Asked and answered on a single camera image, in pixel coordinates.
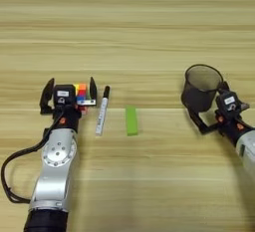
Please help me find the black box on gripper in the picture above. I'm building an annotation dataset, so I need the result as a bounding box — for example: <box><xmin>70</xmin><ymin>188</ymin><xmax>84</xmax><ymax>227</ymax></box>
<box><xmin>215</xmin><ymin>90</ymin><xmax>243</xmax><ymax>114</ymax></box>
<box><xmin>53</xmin><ymin>84</ymin><xmax>77</xmax><ymax>109</ymax></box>

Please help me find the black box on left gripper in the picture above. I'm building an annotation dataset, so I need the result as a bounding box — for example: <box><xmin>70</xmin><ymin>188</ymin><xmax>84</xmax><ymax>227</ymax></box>
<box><xmin>53</xmin><ymin>84</ymin><xmax>77</xmax><ymax>109</ymax></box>

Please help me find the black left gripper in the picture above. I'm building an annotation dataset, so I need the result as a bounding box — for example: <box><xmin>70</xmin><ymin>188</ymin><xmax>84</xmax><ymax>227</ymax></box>
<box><xmin>39</xmin><ymin>76</ymin><xmax>99</xmax><ymax>134</ymax></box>

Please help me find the white marker with black cap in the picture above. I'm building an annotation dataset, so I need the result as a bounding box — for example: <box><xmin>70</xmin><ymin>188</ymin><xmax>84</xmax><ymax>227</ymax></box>
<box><xmin>95</xmin><ymin>85</ymin><xmax>112</xmax><ymax>137</ymax></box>

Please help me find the green rectangular block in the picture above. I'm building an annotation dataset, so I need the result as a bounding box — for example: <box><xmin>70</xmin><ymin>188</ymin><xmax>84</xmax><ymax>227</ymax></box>
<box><xmin>125</xmin><ymin>106</ymin><xmax>139</xmax><ymax>137</ymax></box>

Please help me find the black mesh pen cup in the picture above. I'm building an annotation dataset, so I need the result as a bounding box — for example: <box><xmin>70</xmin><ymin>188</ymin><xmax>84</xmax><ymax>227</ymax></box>
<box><xmin>180</xmin><ymin>64</ymin><xmax>225</xmax><ymax>114</ymax></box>

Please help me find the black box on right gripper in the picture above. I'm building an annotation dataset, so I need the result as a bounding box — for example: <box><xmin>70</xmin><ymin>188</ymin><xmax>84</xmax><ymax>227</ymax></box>
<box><xmin>215</xmin><ymin>90</ymin><xmax>243</xmax><ymax>114</ymax></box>

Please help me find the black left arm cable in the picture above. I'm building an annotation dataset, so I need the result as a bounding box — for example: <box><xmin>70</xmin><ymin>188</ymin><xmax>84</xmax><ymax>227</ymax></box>
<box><xmin>0</xmin><ymin>109</ymin><xmax>66</xmax><ymax>205</ymax></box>

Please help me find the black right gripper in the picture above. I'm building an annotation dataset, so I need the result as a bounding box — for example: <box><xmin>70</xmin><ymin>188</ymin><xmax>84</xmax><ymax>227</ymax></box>
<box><xmin>186</xmin><ymin>80</ymin><xmax>251</xmax><ymax>146</ymax></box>

